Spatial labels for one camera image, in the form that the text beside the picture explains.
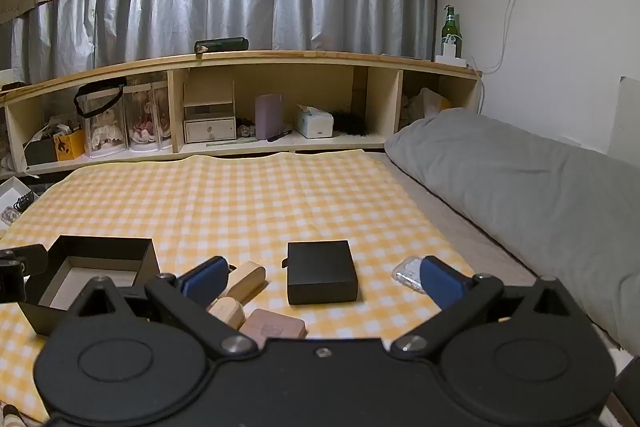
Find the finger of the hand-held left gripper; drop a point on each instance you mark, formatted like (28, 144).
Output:
(27, 257)

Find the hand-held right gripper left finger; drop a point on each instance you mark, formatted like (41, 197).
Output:
(205, 281)

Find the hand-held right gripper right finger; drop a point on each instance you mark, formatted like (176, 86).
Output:
(442, 282)

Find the small clear plastic case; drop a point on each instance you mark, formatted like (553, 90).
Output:
(406, 274)

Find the beige tape roll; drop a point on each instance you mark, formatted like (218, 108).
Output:
(247, 279)
(227, 312)

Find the pinkish brown case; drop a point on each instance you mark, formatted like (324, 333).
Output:
(275, 327)

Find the small black lidded box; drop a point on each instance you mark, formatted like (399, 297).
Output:
(320, 267)

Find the black hair claw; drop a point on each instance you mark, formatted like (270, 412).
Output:
(24, 201)

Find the white shallow box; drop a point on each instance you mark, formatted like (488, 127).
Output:
(10, 192)

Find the yellow checked mat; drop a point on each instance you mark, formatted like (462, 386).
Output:
(250, 207)

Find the dark storage box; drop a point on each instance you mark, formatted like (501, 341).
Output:
(40, 152)

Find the yellow printed box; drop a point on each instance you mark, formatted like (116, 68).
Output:
(70, 147)

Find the grey pillow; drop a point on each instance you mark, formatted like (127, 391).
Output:
(525, 187)

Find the white plastic bag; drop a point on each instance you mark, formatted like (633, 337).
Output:
(425, 107)

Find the black feather duster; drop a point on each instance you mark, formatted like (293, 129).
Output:
(352, 123)

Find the black headband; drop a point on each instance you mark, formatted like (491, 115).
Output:
(100, 85)

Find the tissue box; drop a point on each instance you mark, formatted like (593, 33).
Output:
(315, 124)

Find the white power strip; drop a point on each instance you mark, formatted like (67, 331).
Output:
(452, 61)

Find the white charger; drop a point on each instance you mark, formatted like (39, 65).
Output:
(450, 48)

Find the dark green case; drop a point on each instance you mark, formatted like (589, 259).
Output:
(225, 44)

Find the long wooden shelf unit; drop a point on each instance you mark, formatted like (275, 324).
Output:
(300, 56)

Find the green glass bottle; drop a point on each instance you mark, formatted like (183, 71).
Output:
(451, 27)

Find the grey curtain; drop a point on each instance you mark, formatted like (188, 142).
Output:
(200, 7)

